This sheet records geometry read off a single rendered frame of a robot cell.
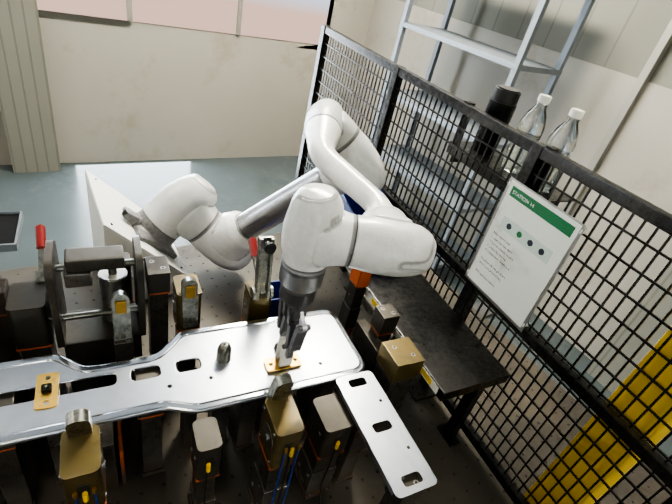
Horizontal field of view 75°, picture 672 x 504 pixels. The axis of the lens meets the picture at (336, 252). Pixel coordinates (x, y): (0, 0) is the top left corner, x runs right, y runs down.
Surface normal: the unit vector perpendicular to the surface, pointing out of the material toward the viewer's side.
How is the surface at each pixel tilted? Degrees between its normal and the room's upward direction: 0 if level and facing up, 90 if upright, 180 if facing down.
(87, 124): 90
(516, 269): 90
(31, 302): 0
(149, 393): 0
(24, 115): 90
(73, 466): 0
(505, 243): 90
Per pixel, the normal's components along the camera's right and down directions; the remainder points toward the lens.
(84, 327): 0.21, -0.81
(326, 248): 0.08, 0.55
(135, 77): 0.51, 0.57
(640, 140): -0.83, 0.14
